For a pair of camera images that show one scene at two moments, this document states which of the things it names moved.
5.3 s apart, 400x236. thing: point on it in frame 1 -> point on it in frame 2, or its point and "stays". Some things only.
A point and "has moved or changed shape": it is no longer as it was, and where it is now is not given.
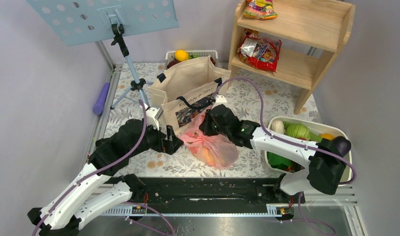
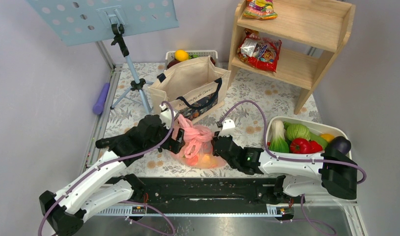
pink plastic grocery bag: [214, 151] has moved or changed shape
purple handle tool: [98, 107] stays
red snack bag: [258, 52] stays
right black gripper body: [211, 129] -> [233, 164]
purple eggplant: [343, 145] stays
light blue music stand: [78, 21] stays
